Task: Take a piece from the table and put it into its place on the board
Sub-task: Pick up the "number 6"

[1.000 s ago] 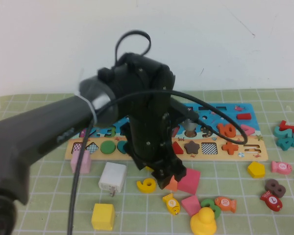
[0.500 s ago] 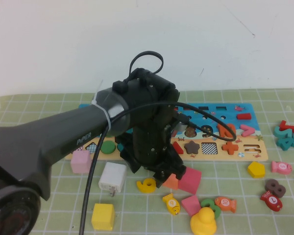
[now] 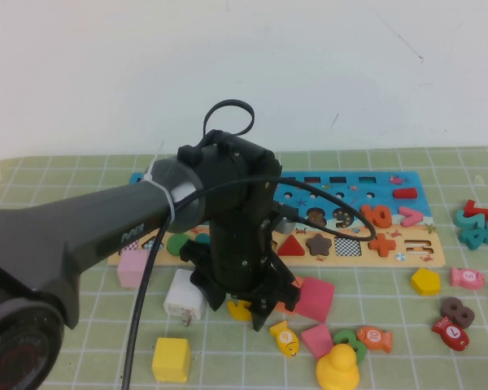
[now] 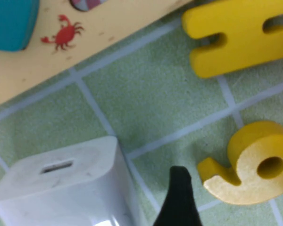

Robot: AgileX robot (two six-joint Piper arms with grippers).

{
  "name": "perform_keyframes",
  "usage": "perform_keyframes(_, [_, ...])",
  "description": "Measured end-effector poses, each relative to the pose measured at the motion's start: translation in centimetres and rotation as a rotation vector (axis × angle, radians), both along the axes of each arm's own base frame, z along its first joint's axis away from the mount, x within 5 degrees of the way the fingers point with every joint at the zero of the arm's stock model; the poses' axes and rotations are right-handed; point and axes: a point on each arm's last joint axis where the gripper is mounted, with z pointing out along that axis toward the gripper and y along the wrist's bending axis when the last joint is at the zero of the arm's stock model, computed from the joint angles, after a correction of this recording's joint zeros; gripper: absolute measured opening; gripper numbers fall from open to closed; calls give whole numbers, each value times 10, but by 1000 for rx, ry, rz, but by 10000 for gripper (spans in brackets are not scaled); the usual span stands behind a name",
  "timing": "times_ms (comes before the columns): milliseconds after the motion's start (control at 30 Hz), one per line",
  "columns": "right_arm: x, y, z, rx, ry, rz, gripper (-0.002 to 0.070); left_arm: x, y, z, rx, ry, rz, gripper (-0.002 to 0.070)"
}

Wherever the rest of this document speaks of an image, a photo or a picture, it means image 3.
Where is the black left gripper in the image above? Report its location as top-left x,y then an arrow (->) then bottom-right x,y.
180,210 -> 303,333

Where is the yellow number six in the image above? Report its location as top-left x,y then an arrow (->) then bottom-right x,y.
226,299 -> 254,322

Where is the red triangle piece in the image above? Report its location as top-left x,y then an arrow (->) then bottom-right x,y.
277,235 -> 306,257

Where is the green circle piece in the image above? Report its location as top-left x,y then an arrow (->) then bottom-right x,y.
166,233 -> 192,255

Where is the brown star piece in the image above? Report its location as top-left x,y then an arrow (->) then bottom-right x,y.
306,233 -> 333,258

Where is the wooden number puzzle board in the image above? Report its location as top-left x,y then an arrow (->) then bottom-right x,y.
107,171 -> 447,268

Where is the orange block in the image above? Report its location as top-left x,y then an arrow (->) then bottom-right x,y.
274,275 -> 306,316

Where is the white charger plug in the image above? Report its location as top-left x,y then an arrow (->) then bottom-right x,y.
163,268 -> 208,328

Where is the yellow fish number nine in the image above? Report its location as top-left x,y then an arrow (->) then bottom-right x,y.
269,320 -> 300,359

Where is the rose red cube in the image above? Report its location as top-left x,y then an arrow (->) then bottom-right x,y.
294,277 -> 335,324

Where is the pink trapezoid block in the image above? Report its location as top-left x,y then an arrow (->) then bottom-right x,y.
299,323 -> 334,361

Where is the yellow cube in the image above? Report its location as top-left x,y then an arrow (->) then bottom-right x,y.
150,337 -> 191,384

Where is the green number three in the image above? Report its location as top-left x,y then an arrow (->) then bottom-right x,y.
332,329 -> 368,365

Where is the white zip tie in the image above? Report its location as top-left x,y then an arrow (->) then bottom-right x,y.
148,141 -> 178,235

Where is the light pink cube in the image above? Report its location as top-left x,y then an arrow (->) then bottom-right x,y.
117,249 -> 154,288

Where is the yellow rubber duck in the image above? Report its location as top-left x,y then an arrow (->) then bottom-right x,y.
315,343 -> 361,390

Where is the orange fish number ten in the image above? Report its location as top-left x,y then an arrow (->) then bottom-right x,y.
355,326 -> 394,353

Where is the orange plus sign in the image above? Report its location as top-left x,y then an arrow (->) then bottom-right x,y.
368,233 -> 396,258

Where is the pink greater-than sign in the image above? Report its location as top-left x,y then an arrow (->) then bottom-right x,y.
398,206 -> 424,228

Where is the yellow pentagon block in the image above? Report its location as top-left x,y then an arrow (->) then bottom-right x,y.
409,266 -> 441,297

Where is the green checked tablecloth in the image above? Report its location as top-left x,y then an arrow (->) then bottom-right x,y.
0,145 -> 488,390

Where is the red fish number seven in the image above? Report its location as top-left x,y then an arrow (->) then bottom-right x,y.
430,316 -> 469,351

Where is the brown number eight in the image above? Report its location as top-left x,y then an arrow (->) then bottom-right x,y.
438,297 -> 475,329

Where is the pink fish number five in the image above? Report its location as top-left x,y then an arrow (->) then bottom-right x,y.
449,266 -> 486,291

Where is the teal number five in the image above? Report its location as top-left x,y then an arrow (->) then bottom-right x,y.
454,209 -> 487,241

